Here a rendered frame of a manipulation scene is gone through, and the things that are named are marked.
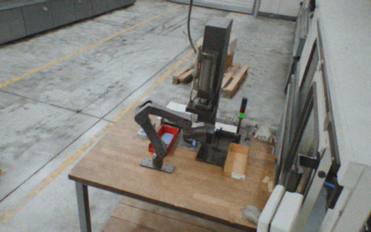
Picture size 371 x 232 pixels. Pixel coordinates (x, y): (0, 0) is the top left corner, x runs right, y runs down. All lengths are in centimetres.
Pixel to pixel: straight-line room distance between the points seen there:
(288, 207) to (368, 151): 26
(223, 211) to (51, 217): 165
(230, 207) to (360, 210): 90
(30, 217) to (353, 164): 254
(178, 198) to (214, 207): 19
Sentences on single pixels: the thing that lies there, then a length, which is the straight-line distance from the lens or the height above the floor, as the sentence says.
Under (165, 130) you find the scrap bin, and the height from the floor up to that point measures 92.
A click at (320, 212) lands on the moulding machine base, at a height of 97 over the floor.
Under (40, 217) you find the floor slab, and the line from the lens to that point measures 288.
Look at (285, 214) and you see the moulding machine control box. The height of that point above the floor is 146.
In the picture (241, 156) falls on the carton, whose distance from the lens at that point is 201.
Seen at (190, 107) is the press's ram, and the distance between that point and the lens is 197.
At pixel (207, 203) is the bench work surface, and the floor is 90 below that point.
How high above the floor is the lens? 208
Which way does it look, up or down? 31 degrees down
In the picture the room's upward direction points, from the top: 6 degrees clockwise
